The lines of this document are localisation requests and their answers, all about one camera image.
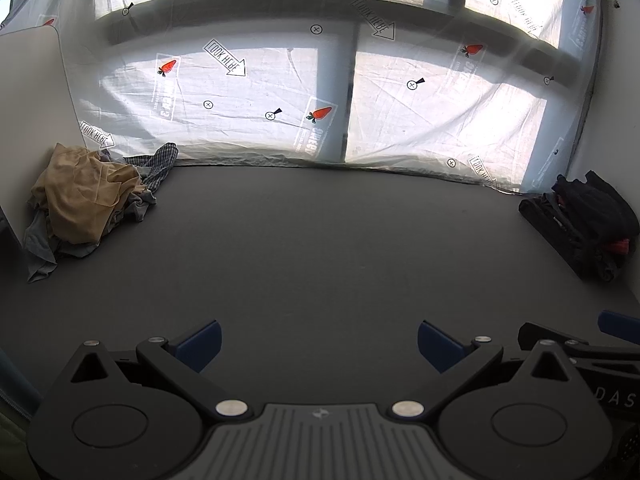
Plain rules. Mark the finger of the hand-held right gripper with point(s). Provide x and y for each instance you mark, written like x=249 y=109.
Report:
x=537 y=332
x=620 y=322

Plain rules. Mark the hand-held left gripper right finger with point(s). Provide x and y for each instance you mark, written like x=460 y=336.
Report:
x=440 y=347

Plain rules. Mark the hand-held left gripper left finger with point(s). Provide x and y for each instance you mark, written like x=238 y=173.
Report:
x=202 y=345

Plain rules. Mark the tan shirt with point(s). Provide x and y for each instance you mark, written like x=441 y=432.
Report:
x=75 y=195

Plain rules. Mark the red garment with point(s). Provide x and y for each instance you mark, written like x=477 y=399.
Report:
x=620 y=246

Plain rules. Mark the black fleece garment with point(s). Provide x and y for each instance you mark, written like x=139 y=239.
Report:
x=595 y=205

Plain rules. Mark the dark grey zip jacket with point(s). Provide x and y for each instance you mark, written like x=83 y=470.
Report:
x=560 y=210

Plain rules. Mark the light blue garment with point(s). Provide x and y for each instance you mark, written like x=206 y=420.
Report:
x=37 y=265

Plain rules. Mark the plaid shirt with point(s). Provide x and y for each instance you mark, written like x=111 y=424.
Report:
x=160 y=162

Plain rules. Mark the dark teal cloth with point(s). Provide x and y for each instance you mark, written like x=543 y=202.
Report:
x=17 y=385

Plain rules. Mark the white printed plastic sheet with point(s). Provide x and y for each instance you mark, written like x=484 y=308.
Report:
x=250 y=125

